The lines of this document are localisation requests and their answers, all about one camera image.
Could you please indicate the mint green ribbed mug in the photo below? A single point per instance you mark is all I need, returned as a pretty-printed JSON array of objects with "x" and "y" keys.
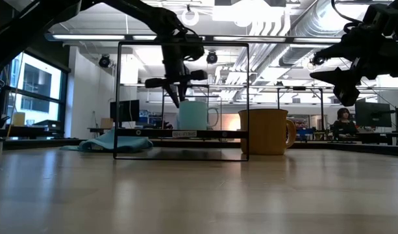
[{"x": 192, "y": 115}]

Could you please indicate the yellow mug with black rim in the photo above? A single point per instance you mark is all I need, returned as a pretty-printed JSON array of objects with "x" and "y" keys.
[{"x": 263, "y": 133}]

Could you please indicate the brown cardboard box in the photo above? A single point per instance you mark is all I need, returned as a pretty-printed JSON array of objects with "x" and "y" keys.
[{"x": 106, "y": 123}]

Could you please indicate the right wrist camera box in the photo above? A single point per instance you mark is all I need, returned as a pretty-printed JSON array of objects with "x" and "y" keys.
[{"x": 382, "y": 18}]

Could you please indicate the black desk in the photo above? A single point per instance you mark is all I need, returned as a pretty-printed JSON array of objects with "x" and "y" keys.
[{"x": 39, "y": 131}]

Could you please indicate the black case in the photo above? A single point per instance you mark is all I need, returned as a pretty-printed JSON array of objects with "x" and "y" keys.
[{"x": 47, "y": 124}]

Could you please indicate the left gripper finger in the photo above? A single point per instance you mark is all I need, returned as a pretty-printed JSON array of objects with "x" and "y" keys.
[
  {"x": 173, "y": 96},
  {"x": 184, "y": 91}
]

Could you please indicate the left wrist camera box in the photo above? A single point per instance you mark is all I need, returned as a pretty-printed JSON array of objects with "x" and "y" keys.
[{"x": 193, "y": 52}]

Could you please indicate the light blue cloth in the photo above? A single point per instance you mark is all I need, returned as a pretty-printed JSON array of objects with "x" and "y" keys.
[{"x": 127, "y": 144}]

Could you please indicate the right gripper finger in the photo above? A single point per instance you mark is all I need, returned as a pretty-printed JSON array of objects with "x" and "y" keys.
[
  {"x": 341, "y": 53},
  {"x": 343, "y": 81}
]

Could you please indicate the yellow container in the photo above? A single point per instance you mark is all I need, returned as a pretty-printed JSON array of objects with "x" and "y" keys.
[{"x": 19, "y": 119}]

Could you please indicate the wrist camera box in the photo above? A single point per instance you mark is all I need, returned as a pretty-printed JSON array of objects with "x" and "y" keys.
[
  {"x": 382, "y": 18},
  {"x": 193, "y": 52}
]

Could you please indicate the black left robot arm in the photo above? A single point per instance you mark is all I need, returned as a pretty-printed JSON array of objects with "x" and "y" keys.
[{"x": 10, "y": 35}]

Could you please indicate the black table edge rail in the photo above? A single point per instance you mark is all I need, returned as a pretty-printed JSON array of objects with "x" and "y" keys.
[{"x": 364, "y": 148}]

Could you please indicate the person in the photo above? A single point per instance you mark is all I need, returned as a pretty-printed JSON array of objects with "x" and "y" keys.
[{"x": 344, "y": 126}]

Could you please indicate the silver round ceiling duct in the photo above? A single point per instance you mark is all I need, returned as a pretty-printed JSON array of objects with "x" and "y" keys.
[{"x": 315, "y": 22}]

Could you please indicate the long ceiling light strip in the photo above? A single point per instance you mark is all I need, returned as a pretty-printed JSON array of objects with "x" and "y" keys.
[
  {"x": 88, "y": 37},
  {"x": 247, "y": 38},
  {"x": 315, "y": 40}
]

